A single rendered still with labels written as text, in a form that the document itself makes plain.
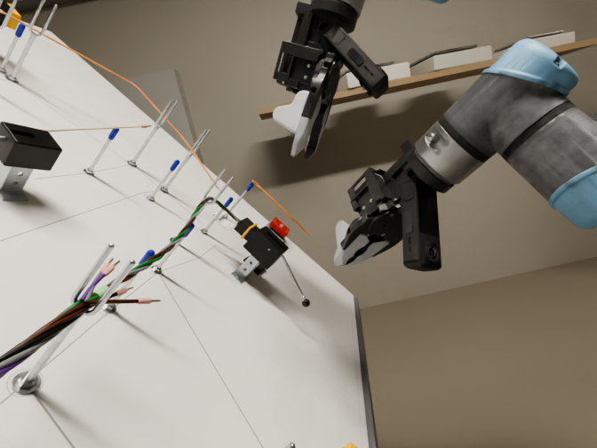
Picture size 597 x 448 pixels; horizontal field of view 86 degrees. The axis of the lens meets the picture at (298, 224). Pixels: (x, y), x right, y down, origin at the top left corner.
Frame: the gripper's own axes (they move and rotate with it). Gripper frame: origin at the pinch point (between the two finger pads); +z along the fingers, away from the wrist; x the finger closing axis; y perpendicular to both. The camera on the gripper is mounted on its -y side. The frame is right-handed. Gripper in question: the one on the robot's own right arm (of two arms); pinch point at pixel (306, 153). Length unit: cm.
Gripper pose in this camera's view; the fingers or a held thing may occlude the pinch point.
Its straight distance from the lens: 51.5
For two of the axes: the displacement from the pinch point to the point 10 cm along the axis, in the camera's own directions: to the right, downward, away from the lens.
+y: -9.3, -3.3, 1.8
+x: -2.4, 1.4, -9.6
